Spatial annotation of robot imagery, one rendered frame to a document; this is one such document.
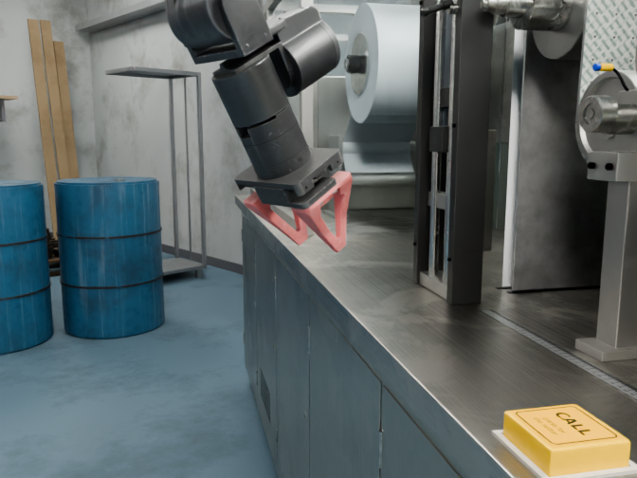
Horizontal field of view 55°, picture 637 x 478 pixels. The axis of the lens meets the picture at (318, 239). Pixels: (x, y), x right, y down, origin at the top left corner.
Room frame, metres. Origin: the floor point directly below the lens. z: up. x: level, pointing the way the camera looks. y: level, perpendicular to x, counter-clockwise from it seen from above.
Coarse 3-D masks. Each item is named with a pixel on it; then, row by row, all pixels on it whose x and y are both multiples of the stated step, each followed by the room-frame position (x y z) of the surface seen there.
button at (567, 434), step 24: (552, 408) 0.49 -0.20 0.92; (576, 408) 0.49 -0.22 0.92; (504, 432) 0.49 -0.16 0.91; (528, 432) 0.45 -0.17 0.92; (552, 432) 0.45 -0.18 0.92; (576, 432) 0.45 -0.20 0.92; (600, 432) 0.45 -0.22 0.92; (528, 456) 0.45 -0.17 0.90; (552, 456) 0.42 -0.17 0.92; (576, 456) 0.43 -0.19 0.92; (600, 456) 0.43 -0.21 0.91; (624, 456) 0.44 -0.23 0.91
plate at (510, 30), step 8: (512, 32) 1.66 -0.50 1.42; (512, 40) 1.66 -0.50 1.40; (512, 48) 1.66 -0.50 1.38; (512, 56) 1.66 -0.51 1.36; (504, 64) 1.69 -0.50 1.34; (512, 64) 1.65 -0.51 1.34; (504, 72) 1.69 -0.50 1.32; (512, 72) 1.65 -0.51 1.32; (504, 80) 1.69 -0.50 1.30; (504, 88) 1.69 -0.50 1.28; (504, 96) 1.68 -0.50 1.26; (504, 104) 1.68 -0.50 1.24; (504, 112) 1.68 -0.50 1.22; (504, 120) 1.68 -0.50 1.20; (504, 128) 1.68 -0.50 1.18; (504, 136) 1.67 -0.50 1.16
